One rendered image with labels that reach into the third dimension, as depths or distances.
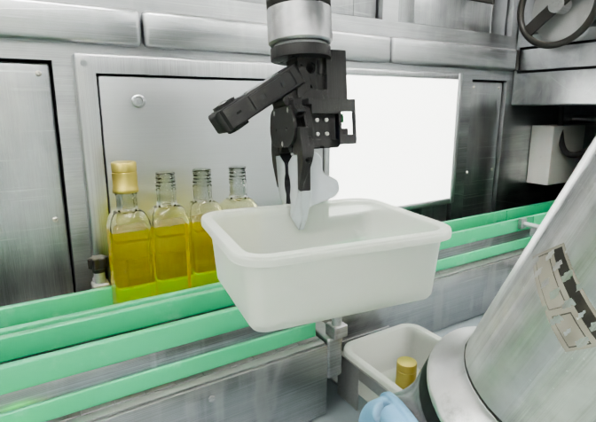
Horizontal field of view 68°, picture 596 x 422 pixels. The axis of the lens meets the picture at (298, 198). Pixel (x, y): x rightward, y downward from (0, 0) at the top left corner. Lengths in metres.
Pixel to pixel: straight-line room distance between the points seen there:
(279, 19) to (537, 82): 1.01
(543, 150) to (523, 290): 1.32
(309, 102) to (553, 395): 0.36
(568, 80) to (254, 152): 0.87
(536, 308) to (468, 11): 1.16
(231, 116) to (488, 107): 1.02
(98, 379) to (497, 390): 0.47
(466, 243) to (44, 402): 0.84
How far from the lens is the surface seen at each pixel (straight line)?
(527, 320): 0.25
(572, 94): 1.38
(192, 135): 0.84
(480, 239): 1.12
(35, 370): 0.60
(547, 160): 1.55
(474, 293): 1.12
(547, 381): 0.25
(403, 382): 0.83
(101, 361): 0.61
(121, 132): 0.81
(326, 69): 0.54
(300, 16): 0.52
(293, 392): 0.73
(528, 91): 1.44
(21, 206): 0.84
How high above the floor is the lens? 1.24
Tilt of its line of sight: 12 degrees down
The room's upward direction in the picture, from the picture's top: straight up
